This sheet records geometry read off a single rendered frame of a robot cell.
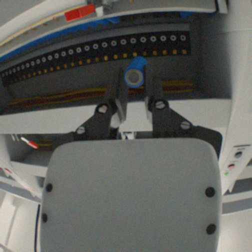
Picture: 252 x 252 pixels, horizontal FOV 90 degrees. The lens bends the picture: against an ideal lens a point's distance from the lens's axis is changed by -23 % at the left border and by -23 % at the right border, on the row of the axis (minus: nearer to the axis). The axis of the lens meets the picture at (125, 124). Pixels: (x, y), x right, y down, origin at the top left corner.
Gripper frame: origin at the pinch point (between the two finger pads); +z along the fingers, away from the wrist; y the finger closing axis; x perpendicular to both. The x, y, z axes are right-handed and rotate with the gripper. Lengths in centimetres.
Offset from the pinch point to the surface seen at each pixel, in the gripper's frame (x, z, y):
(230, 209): -73, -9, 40
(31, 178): -41, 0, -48
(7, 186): -74, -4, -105
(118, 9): 4.3, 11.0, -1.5
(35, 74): -8.6, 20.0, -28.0
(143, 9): 3.9, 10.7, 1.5
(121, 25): -1.7, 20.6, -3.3
